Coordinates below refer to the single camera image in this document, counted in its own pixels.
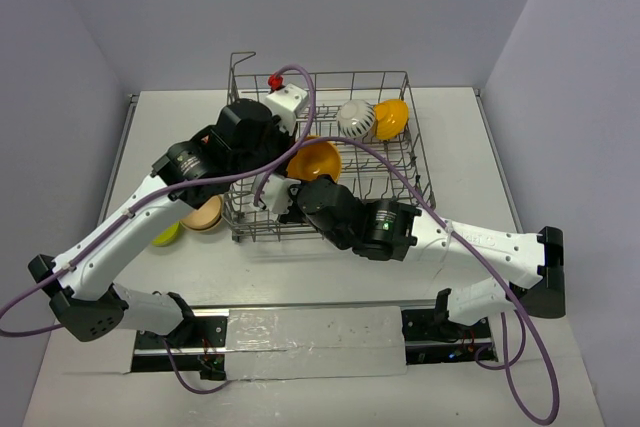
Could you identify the white striped ceramic bowl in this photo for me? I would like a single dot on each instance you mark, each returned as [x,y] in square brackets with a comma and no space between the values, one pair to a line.
[355,119]

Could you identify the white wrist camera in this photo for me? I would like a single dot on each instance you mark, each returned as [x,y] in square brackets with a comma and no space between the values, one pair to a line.
[272,192]
[287,103]

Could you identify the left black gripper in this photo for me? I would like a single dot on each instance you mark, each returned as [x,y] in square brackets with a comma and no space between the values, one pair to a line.
[279,142]

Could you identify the large orange plastic bowl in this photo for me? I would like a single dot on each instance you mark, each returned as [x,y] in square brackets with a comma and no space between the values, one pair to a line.
[391,118]

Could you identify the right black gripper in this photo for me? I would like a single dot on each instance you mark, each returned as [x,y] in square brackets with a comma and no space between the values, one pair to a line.
[292,213]

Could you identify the small orange plastic bowl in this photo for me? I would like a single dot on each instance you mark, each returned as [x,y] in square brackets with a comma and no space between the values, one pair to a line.
[310,162]

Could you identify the lime green plastic bowl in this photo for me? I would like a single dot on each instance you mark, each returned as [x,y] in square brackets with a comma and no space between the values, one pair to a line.
[168,236]

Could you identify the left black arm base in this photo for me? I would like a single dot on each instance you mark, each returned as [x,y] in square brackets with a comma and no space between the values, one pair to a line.
[202,351]

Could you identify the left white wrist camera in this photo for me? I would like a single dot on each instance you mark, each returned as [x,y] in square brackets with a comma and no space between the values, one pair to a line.
[287,103]

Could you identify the tan ceramic bowl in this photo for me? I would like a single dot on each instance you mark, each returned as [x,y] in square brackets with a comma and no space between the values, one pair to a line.
[205,218]

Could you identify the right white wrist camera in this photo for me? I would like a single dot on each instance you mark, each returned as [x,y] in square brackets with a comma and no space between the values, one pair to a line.
[272,192]

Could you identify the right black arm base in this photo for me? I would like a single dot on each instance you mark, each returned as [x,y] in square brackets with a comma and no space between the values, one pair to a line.
[429,343]

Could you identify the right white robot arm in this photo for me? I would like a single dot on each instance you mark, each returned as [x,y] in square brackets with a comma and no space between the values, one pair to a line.
[528,267]

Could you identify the clear plastic tape sheet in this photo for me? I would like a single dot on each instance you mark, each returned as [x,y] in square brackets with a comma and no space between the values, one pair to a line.
[315,343]

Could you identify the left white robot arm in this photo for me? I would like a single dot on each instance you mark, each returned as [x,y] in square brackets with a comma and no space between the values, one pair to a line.
[84,296]

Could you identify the grey wire dish rack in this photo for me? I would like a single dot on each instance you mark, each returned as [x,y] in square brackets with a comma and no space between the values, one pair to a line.
[365,176]

